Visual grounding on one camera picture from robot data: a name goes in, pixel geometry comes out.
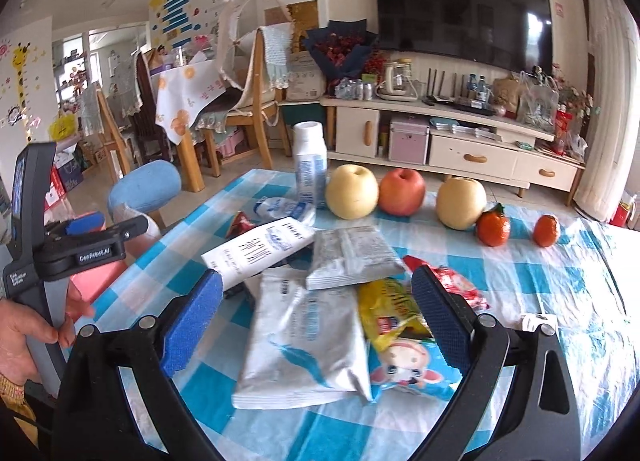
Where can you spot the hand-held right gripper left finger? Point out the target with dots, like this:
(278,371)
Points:
(192,326)

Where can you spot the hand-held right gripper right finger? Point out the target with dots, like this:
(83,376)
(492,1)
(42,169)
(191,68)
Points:
(440,321)

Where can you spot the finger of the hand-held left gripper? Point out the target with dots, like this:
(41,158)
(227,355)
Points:
(85,224)

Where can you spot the yellow snack packet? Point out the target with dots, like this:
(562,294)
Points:
(390,308)

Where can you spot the blue cartoon snack packet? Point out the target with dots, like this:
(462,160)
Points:
(410,371)

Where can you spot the white blue milk carton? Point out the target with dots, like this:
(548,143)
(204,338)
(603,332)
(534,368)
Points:
(255,251)

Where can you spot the large white blue packet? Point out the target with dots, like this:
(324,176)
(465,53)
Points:
(300,341)

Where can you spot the grey printed packet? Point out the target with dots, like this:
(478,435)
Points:
(350,256)

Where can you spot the person's left forearm yellow sleeve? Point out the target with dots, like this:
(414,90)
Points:
(12,406)

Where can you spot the person's left hand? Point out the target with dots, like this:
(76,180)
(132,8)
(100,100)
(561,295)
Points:
(17,326)

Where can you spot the red white crumpled wrapper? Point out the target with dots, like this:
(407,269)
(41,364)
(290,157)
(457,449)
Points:
(462,286)

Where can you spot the pink plastic object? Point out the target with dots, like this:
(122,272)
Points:
(97,281)

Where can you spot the blue cushioned stool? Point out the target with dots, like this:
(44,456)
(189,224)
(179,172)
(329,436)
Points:
(145,186)

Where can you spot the small white wrapper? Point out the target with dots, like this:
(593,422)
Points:
(530,321)

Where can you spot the blue white checkered tablecloth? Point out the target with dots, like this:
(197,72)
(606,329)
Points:
(525,281)

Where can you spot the yellow bag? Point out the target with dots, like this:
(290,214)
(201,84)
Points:
(62,127)

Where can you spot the tangerine with green leaf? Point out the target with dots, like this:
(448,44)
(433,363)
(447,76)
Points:
(493,231)

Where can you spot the small red wrapper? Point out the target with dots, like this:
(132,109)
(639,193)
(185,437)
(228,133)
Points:
(241,226)

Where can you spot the yellow pear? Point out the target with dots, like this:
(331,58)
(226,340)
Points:
(461,203)
(351,193)

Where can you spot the dark wooden chair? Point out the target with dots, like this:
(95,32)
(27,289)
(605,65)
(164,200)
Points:
(147,106)

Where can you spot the red apple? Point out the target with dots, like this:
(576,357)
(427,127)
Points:
(402,192)

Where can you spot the leafless tangerine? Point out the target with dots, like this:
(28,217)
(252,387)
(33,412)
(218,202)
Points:
(545,232)

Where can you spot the dining table with floral cloth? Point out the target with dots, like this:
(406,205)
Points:
(185,96)

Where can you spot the cream television cabinet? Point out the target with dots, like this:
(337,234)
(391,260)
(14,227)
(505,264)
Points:
(490,156)

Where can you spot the pink metal case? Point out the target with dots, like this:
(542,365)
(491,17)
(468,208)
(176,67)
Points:
(409,143)

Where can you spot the white plastic bottle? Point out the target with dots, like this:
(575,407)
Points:
(310,166)

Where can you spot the wooden chair with towel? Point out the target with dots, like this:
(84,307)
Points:
(260,91)

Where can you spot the black router with antennas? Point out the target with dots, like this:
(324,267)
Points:
(450,101)

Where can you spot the red packaged goods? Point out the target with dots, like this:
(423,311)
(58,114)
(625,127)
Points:
(562,128)

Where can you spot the brown paper bag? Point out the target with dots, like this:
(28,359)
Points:
(507,96)

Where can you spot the clear plastic tote bag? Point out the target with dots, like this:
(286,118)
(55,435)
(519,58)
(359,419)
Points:
(537,103)

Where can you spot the white electric kettle appliance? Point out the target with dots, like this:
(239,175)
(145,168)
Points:
(395,81)

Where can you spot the cluster of small glass bottles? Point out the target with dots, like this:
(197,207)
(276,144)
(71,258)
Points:
(355,89)

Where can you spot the white printed cardboard box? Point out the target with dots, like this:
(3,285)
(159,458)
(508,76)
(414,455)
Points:
(304,78)

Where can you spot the dark blue flower bouquet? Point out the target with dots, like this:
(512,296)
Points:
(340,48)

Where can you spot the black flat television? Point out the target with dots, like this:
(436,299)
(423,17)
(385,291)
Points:
(460,6)

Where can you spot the giraffe wall sticker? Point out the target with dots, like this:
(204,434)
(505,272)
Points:
(20,76)

